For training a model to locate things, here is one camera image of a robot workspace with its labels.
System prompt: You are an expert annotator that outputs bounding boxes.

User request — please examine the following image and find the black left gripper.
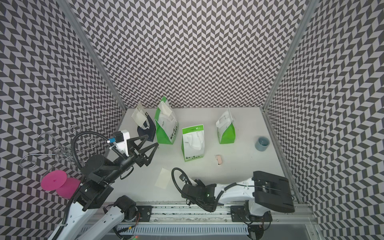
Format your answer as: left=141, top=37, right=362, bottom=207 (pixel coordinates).
left=104, top=134, right=159, bottom=184

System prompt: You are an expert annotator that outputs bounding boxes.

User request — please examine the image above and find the navy and cream tote bag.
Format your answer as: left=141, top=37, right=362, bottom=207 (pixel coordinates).
left=132, top=103, right=156, bottom=142

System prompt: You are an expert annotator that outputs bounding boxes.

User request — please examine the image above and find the green white tea bag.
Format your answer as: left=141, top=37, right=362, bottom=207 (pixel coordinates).
left=155, top=97, right=179, bottom=145
left=182, top=125, right=205, bottom=162
left=216, top=108, right=236, bottom=144

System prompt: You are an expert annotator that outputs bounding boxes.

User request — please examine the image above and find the pink stapler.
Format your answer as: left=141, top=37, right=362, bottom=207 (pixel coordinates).
left=215, top=155, right=223, bottom=166

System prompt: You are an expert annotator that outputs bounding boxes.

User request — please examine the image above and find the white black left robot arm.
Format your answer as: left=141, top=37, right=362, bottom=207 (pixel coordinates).
left=49, top=131, right=159, bottom=240

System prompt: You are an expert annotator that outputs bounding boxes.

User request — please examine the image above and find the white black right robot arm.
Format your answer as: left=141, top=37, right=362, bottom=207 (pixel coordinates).
left=171, top=168, right=295, bottom=224

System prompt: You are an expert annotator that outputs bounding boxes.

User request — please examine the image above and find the blue-grey ceramic cup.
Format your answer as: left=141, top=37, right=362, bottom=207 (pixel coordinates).
left=255, top=136, right=270, bottom=152

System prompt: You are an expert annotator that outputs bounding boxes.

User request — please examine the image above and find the pink plastic disc spool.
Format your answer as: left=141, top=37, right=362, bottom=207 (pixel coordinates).
left=41, top=170, right=81, bottom=199

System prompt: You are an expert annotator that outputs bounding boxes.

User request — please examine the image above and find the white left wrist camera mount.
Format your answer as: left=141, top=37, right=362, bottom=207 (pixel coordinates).
left=107, top=130, right=131, bottom=156

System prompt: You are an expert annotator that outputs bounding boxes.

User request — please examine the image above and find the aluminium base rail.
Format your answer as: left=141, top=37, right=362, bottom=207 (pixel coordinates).
left=107, top=202, right=317, bottom=239

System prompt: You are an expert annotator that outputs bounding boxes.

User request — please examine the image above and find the silver wire rack stand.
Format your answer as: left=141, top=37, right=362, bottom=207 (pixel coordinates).
left=19, top=126, right=99, bottom=173

